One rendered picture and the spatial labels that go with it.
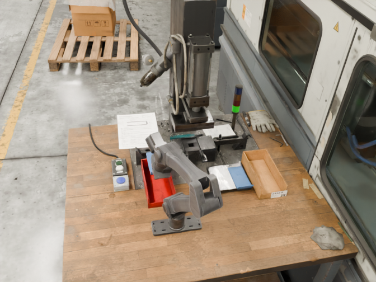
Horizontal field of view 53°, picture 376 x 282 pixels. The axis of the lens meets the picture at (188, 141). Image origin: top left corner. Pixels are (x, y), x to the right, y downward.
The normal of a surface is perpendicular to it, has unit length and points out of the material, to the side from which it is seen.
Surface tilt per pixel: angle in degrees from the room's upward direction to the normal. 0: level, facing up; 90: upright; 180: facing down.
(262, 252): 0
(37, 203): 0
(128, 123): 1
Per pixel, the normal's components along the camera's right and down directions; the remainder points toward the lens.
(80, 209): 0.04, -0.77
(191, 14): 0.21, 0.62
